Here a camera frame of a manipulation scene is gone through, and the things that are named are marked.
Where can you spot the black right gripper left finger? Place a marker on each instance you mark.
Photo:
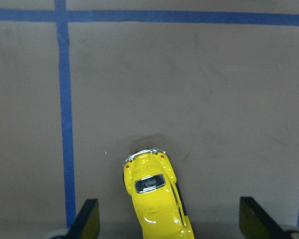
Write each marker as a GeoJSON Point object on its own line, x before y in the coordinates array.
{"type": "Point", "coordinates": [87, 222]}

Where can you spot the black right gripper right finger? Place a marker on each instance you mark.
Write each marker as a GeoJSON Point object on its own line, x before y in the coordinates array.
{"type": "Point", "coordinates": [256, 223]}

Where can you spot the yellow toy beetle car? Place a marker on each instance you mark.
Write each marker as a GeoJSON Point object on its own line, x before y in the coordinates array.
{"type": "Point", "coordinates": [151, 182]}

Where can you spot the brown paper table mat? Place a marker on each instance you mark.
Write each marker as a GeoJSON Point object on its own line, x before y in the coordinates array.
{"type": "Point", "coordinates": [84, 83]}

